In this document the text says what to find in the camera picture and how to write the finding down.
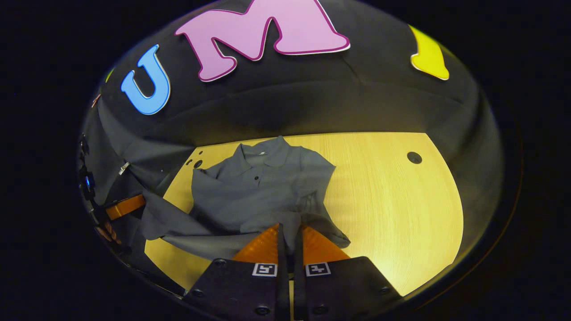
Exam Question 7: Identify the grey button-up shirt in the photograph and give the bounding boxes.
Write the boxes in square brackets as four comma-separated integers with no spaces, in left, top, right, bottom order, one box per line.
[141,135,352,260]

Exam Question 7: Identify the black backdrop cloth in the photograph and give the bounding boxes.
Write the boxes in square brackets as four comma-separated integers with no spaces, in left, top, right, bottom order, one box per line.
[78,0,505,223]

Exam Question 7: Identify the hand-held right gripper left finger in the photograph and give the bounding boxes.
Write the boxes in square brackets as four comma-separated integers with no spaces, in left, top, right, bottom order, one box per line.
[183,223,291,321]

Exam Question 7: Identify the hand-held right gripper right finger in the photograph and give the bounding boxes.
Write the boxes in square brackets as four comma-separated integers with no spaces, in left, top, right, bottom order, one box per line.
[292,224,403,321]

